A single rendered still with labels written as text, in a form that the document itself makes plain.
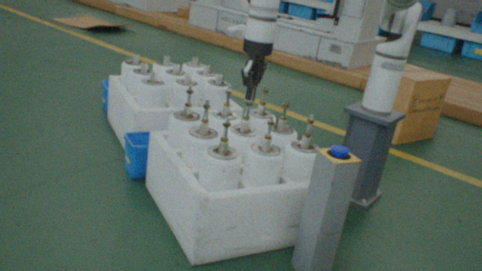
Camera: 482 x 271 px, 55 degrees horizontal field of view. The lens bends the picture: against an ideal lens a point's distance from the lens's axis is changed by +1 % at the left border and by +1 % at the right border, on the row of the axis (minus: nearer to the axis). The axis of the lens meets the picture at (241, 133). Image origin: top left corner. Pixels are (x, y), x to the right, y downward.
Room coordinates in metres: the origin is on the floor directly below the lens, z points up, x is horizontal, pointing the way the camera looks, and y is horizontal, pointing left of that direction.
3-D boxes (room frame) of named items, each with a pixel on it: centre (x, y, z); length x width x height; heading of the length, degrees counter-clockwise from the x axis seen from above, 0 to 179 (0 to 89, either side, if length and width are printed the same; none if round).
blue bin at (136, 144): (1.33, 0.21, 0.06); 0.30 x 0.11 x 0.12; 121
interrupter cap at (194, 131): (1.07, 0.10, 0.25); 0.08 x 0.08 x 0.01
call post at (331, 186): (0.92, -0.22, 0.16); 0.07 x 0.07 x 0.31; 30
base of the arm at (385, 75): (1.36, -0.40, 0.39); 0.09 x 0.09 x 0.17; 56
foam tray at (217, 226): (1.13, -0.01, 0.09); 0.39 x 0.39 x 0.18; 30
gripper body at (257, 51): (1.13, -0.01, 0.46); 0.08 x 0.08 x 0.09
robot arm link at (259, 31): (1.14, 0.01, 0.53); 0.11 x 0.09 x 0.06; 71
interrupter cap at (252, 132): (1.13, -0.01, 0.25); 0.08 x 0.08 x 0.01
